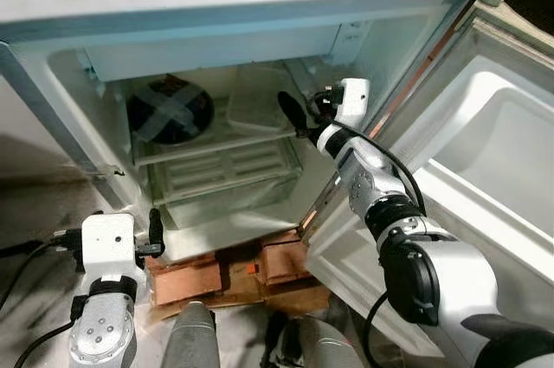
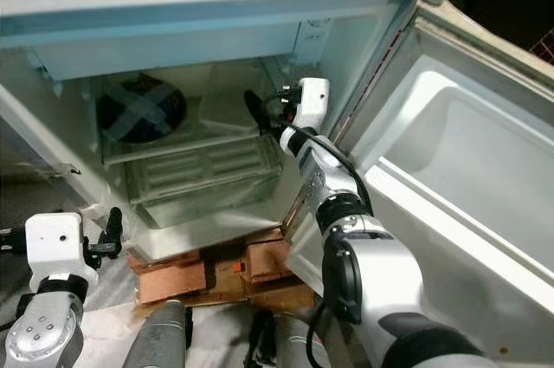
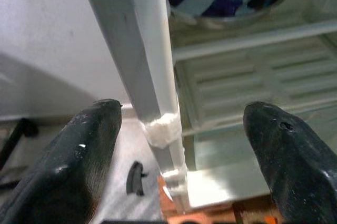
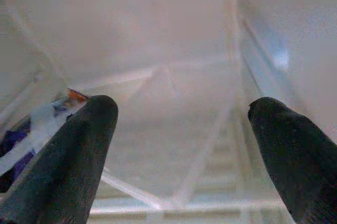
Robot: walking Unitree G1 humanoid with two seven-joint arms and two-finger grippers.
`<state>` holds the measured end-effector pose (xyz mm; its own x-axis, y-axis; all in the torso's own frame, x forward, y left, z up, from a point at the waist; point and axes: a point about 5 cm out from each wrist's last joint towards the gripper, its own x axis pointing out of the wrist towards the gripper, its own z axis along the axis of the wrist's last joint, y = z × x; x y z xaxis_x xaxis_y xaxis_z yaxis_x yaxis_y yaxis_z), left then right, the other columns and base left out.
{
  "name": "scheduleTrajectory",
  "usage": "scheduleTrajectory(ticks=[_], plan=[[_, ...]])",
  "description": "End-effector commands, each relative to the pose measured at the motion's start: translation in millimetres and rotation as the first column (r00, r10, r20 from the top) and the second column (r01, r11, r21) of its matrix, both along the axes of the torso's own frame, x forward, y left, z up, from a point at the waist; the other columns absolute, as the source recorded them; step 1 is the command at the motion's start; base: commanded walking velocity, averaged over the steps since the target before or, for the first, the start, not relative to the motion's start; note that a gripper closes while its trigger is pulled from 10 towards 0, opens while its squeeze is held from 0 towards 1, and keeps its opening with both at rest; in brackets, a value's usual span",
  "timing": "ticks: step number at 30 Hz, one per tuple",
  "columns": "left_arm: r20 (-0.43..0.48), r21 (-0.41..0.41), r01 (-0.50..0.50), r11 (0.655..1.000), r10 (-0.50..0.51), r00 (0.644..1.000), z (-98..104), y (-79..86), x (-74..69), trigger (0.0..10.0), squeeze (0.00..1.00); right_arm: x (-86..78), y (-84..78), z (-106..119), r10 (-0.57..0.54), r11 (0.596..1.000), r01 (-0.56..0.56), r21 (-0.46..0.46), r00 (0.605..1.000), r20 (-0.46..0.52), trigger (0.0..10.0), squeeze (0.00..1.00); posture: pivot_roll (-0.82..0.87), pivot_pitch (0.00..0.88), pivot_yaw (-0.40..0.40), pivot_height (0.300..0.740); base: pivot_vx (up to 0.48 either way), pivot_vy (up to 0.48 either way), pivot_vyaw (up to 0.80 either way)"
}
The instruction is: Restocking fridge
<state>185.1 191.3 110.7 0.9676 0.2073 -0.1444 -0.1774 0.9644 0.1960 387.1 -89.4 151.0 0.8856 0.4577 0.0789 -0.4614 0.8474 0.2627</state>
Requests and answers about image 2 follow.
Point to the grey robot leg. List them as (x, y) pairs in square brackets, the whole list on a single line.
[(299, 342), (157, 338)]

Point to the white freezer compartment flap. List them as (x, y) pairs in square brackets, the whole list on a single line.
[(164, 52)]

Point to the narrow red-brown brick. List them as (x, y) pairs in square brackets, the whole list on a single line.
[(264, 257)]

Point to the black round pan with tape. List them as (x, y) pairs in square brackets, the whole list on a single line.
[(140, 110)]

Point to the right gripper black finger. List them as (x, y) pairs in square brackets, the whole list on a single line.
[(258, 110)]

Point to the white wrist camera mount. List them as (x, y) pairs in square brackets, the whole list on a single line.
[(56, 242), (315, 101)]

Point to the grey right robot leg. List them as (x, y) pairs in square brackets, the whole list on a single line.
[(299, 342)]

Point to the grey left robot leg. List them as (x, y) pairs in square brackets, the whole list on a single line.
[(157, 338)]

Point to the wide red-brown brick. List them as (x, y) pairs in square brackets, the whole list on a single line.
[(166, 277)]

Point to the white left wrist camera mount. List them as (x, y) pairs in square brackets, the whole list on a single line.
[(56, 242)]

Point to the glass fridge shelf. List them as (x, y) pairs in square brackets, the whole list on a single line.
[(221, 124)]

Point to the clear crisper drawer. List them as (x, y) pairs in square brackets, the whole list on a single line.
[(199, 182)]

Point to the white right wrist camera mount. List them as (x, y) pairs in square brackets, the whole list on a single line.
[(315, 101)]

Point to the white fridge door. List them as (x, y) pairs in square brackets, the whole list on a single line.
[(467, 151)]

